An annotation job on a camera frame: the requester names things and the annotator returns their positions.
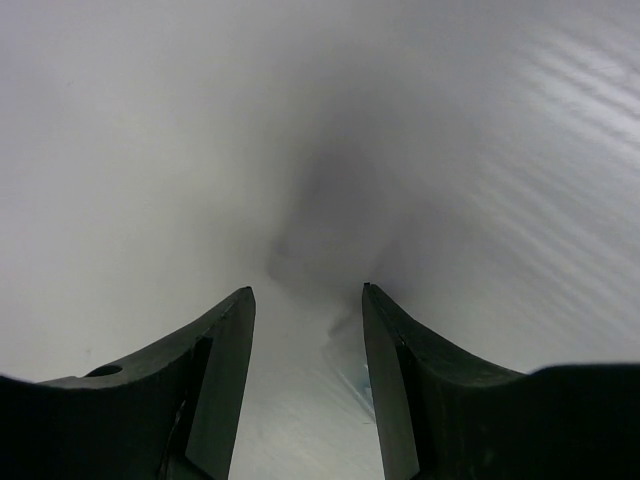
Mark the short blue eraser cap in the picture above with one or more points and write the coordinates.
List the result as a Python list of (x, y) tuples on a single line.
[(361, 383)]

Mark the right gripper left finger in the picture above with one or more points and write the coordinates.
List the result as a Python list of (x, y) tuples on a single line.
[(167, 411)]

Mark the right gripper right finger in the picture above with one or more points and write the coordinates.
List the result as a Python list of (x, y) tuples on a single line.
[(444, 413)]

